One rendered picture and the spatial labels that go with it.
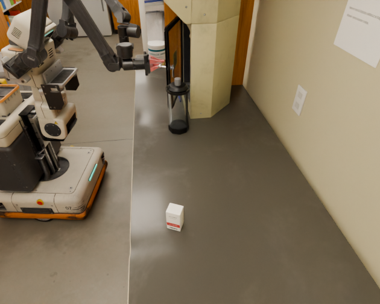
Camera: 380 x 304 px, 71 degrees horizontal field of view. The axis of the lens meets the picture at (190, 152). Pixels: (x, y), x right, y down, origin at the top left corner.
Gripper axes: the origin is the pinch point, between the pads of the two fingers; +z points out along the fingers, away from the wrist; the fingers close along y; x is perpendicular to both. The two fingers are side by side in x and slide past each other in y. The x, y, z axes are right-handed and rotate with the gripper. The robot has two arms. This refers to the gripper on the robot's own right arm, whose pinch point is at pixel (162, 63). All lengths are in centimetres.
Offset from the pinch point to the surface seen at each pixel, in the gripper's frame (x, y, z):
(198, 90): -13.3, -9.8, 16.4
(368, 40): -64, 27, 55
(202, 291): -101, -27, 3
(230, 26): -5.0, 17.6, 32.0
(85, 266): -35, -121, -59
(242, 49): 24, -3, 49
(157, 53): 62, -16, 0
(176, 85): -22.9, -1.9, 4.4
